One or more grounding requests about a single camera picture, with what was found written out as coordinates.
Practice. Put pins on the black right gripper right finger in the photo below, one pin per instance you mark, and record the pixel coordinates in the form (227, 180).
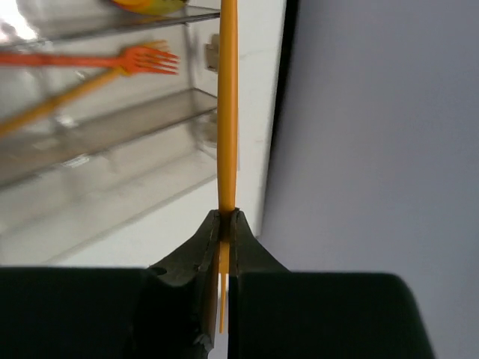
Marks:
(278, 313)

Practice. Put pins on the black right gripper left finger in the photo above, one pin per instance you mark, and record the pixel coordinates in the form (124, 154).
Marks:
(167, 310)

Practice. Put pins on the clear four-compartment utensil organizer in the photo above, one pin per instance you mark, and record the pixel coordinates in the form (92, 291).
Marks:
(115, 154)

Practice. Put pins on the orange plastic spoon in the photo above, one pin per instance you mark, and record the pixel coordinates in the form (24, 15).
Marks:
(151, 7)

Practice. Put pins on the red-orange plastic fork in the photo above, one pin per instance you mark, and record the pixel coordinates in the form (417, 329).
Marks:
(135, 59)

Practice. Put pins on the yellow-orange fork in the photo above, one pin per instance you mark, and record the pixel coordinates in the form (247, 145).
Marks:
(48, 106)
(227, 138)

